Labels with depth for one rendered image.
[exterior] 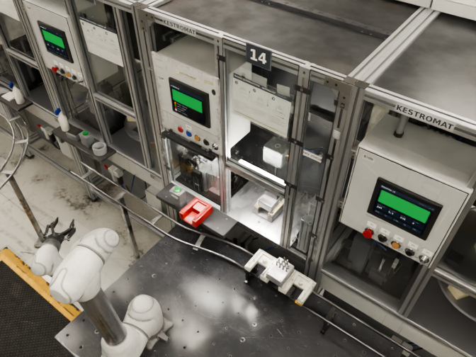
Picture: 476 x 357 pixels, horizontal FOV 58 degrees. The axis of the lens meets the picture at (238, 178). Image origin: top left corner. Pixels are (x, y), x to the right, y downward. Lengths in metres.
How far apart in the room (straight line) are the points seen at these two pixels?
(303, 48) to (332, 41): 0.14
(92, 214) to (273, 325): 2.11
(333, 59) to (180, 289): 1.52
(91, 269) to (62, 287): 0.12
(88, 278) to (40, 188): 2.69
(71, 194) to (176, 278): 1.88
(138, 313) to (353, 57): 1.51
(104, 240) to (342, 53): 1.19
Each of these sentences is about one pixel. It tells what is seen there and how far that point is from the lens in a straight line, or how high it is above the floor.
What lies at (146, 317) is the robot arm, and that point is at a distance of 2.22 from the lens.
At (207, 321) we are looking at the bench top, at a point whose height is 0.68.
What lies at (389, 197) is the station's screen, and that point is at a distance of 1.76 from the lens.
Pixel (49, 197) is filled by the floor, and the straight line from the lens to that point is 4.25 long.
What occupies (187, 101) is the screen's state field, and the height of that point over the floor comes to 1.65.
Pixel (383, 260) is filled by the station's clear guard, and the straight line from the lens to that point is 2.12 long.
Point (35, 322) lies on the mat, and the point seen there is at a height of 0.01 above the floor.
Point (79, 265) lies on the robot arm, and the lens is 1.73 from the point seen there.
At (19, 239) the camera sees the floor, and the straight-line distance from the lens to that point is 4.02.
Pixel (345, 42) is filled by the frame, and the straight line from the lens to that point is 1.92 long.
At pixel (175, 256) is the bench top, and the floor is 0.68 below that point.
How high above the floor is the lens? 2.86
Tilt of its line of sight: 45 degrees down
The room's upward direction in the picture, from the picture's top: straight up
